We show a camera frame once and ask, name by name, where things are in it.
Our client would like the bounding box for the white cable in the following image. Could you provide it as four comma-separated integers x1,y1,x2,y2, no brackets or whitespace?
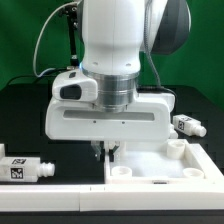
32,1,80,80

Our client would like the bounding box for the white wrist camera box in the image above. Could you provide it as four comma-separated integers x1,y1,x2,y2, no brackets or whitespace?
52,70,98,102

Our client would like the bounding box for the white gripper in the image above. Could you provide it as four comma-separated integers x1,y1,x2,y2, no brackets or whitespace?
45,93,175,162

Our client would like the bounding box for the white square tabletop part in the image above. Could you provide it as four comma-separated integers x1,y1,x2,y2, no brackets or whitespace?
104,139,224,184

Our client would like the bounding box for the black cable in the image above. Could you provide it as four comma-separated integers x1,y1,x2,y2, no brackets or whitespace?
3,67,78,91

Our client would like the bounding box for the white front fence wall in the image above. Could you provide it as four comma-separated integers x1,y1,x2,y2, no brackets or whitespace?
0,184,224,212

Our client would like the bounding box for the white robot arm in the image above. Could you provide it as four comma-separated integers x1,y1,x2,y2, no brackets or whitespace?
45,0,191,160

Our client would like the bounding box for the black camera stand pole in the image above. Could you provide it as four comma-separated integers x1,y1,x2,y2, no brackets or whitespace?
60,5,79,67

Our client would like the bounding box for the white left fence stub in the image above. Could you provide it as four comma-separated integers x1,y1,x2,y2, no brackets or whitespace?
0,144,5,160

